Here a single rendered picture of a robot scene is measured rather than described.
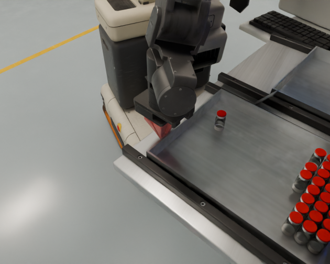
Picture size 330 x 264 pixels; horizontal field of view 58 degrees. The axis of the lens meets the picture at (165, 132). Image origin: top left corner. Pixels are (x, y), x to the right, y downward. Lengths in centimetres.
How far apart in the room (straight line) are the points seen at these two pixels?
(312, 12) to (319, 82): 52
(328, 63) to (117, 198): 114
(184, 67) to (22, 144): 165
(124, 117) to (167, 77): 116
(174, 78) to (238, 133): 30
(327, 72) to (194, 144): 47
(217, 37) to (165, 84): 78
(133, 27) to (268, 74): 68
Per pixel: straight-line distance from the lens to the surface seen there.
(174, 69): 42
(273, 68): 91
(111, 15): 133
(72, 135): 194
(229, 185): 59
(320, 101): 83
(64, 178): 174
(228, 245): 53
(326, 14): 134
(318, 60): 99
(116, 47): 137
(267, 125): 72
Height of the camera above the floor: 136
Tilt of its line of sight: 46 degrees down
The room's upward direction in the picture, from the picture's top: straight up
